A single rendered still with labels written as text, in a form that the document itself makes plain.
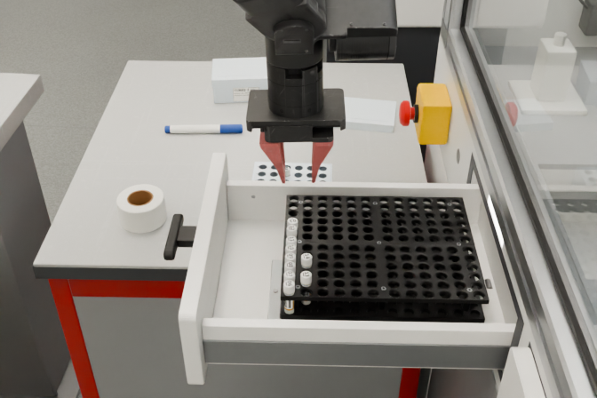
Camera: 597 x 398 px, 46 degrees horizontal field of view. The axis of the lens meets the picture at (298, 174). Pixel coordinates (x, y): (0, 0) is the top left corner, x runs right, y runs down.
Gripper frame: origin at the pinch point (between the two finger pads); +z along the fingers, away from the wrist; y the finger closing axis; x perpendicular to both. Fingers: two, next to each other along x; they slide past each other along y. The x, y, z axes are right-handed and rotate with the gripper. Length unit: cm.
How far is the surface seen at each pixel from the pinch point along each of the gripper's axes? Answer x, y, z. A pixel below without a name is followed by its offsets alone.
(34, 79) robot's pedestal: 61, -55, 21
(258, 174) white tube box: 25.2, -7.0, 18.6
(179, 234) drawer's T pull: -2.6, -14.0, 6.6
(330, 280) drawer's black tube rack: -8.7, 3.4, 8.1
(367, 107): 49, 12, 21
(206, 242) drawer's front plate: -5.7, -10.2, 4.9
